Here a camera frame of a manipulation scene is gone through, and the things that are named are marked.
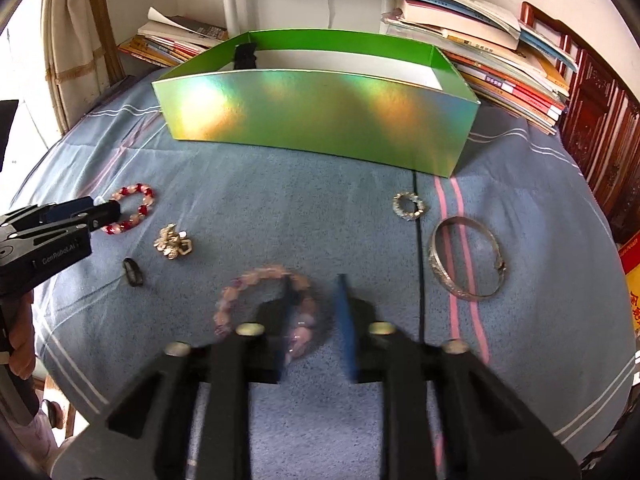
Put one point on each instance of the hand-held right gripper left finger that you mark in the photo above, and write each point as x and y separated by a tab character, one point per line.
285	332

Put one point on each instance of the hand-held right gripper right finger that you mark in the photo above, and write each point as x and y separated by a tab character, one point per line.
346	330

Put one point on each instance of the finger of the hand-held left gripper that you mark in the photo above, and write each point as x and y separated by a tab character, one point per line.
105	215
70	207

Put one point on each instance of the black wrist watch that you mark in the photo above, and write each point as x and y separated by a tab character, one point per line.
245	57

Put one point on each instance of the shiny green box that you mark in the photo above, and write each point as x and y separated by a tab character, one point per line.
300	115

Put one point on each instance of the person's left forearm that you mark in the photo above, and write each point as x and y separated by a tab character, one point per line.
25	440

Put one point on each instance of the person's left hand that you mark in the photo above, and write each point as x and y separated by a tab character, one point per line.
22	345

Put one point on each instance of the gold rhinestone brooch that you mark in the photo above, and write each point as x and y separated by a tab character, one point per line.
170	245

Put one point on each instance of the silver bangle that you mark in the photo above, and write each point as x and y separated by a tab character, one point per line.
450	285

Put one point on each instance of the beige curtain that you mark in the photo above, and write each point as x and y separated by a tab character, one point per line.
65	60

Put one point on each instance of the pile of small books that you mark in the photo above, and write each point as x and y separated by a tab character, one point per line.
170	45

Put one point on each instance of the yellow and red shopping bag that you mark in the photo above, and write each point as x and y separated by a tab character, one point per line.
632	285

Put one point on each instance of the stack of large books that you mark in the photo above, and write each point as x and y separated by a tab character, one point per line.
500	80

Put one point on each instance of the carved red wooden bench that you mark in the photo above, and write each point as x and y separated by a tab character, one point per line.
600	135

